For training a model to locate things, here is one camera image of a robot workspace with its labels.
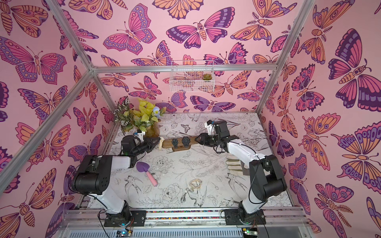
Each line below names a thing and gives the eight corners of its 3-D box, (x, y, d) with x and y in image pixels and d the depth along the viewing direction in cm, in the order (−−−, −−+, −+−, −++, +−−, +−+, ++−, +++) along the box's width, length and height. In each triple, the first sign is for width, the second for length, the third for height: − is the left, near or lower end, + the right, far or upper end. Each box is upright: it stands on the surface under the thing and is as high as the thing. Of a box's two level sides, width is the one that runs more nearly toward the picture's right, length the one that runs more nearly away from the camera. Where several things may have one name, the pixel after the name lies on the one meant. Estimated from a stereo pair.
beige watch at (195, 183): (189, 188, 85) (189, 187, 83) (189, 180, 88) (189, 178, 86) (202, 188, 85) (202, 187, 83) (201, 180, 88) (202, 178, 86)
